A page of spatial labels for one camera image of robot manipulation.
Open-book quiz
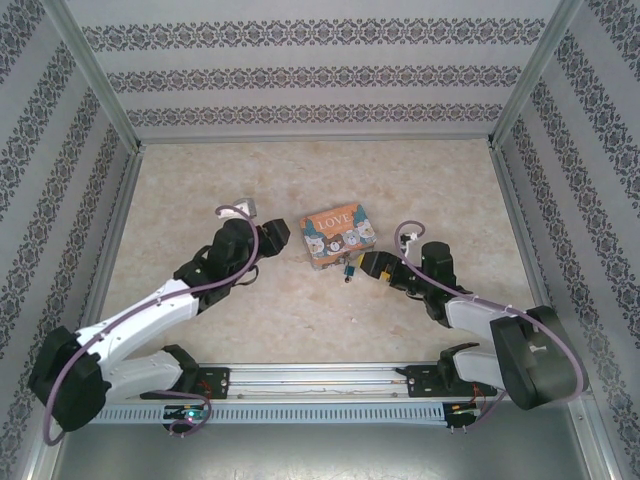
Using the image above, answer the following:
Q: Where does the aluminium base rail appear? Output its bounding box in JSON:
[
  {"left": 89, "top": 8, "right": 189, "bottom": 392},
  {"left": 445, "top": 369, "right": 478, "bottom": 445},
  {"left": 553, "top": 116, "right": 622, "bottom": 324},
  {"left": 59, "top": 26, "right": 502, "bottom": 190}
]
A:
[{"left": 107, "top": 362, "right": 506, "bottom": 401}]

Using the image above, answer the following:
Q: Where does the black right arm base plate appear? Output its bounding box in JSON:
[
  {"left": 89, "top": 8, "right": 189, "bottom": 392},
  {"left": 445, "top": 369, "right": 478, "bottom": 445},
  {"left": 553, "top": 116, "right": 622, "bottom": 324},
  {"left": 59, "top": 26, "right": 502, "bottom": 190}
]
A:
[{"left": 397, "top": 364, "right": 484, "bottom": 399}]

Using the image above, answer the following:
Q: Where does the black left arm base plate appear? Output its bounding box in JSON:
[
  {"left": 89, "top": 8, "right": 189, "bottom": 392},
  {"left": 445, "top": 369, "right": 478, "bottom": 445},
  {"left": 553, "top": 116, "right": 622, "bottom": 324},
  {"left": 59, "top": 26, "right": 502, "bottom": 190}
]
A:
[{"left": 164, "top": 366, "right": 232, "bottom": 400}]

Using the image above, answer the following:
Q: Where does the orange bear print tin box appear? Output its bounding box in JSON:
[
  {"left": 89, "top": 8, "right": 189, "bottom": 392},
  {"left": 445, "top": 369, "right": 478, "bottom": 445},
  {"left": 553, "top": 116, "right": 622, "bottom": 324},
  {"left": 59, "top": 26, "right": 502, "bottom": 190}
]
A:
[{"left": 298, "top": 201, "right": 379, "bottom": 272}]

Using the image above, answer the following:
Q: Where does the grey metal sheet panel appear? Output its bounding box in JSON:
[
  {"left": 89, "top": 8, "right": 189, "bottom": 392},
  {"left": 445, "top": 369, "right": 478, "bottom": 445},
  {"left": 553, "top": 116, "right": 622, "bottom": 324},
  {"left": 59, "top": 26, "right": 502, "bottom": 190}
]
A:
[{"left": 47, "top": 419, "right": 614, "bottom": 480}]

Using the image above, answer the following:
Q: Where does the aluminium side rail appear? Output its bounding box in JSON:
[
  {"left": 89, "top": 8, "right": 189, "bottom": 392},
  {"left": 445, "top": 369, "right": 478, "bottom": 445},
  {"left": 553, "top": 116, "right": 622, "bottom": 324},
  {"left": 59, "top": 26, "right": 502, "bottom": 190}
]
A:
[
  {"left": 67, "top": 148, "right": 147, "bottom": 341},
  {"left": 487, "top": 142, "right": 564, "bottom": 321}
]

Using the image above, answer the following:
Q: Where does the circuit board with green light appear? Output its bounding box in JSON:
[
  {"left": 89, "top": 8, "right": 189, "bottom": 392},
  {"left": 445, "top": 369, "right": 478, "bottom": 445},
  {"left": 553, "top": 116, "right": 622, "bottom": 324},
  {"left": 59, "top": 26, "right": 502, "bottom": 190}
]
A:
[{"left": 163, "top": 405, "right": 207, "bottom": 422}]

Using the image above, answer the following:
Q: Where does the aluminium frame post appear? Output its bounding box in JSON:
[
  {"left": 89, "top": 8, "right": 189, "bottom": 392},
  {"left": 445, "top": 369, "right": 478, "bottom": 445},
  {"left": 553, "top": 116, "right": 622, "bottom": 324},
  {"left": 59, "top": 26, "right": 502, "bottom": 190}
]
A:
[
  {"left": 40, "top": 0, "right": 146, "bottom": 153},
  {"left": 487, "top": 0, "right": 585, "bottom": 150}
]

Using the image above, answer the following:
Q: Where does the slotted grey cable duct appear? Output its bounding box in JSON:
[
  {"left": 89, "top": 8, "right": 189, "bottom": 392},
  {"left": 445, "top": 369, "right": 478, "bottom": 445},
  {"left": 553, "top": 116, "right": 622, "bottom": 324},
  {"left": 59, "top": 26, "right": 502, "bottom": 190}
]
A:
[{"left": 89, "top": 402, "right": 447, "bottom": 426}]

